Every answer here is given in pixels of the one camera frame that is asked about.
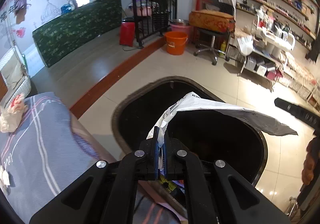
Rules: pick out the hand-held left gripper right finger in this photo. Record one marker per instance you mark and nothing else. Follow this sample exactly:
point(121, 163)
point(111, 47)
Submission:
point(172, 159)

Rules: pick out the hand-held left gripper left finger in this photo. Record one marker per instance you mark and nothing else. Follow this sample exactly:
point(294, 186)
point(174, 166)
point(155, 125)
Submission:
point(156, 149)

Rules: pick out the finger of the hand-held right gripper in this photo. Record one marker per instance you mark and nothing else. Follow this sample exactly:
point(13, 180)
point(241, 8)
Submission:
point(297, 111)

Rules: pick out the dark brown trash bin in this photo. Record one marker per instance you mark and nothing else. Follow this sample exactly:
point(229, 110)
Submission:
point(212, 144)

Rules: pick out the white plastic courier bag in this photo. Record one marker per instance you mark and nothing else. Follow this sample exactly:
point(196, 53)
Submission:
point(212, 109)

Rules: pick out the person's right forearm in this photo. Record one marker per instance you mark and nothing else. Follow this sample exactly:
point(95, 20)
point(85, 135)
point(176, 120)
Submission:
point(311, 161)

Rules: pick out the white rolling cart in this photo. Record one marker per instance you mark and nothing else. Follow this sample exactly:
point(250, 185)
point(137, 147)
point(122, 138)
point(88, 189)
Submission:
point(290, 41)

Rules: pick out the yellow bottle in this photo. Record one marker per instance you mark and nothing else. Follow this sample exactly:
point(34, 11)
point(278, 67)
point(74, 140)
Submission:
point(222, 49)

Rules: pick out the orange plastic bucket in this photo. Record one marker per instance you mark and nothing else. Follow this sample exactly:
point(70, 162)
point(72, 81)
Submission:
point(175, 44)

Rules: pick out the chrome swivel stool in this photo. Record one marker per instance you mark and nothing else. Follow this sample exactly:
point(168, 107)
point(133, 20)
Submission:
point(212, 41)

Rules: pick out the blue striped blanket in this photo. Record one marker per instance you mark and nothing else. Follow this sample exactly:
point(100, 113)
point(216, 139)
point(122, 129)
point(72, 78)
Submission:
point(45, 144)

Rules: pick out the black iron towel rack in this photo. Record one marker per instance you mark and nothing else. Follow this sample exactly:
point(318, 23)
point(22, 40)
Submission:
point(138, 31)

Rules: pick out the red floor bin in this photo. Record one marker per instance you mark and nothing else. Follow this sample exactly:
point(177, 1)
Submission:
point(127, 33)

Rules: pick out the pink plastic basin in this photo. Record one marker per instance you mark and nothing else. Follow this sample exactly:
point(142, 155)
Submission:
point(187, 30)

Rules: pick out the orange patterned case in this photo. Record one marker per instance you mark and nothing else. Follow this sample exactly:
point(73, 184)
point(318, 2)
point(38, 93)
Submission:
point(212, 20)

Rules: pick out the metal basin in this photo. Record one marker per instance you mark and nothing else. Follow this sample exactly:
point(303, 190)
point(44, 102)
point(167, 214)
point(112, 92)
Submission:
point(178, 22)

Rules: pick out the pink plastic tub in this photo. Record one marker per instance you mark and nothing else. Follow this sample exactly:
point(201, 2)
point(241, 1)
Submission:
point(144, 11)

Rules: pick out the white wicker swing chair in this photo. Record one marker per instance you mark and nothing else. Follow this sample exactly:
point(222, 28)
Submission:
point(25, 86)

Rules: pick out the green floral counter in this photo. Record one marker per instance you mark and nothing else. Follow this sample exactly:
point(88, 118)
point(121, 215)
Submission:
point(75, 26)

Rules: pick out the crumpled white red-print bag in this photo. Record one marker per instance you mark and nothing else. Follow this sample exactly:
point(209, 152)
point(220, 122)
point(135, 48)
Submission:
point(12, 114)

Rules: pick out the white crumpled tissue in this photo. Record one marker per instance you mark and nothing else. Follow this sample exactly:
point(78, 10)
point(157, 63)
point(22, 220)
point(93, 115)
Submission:
point(4, 176)

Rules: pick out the white cushion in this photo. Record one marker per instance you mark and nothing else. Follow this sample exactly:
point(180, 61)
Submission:
point(12, 71)

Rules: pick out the blue bag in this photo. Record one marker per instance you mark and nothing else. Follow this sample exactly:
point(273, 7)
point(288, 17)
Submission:
point(66, 9)

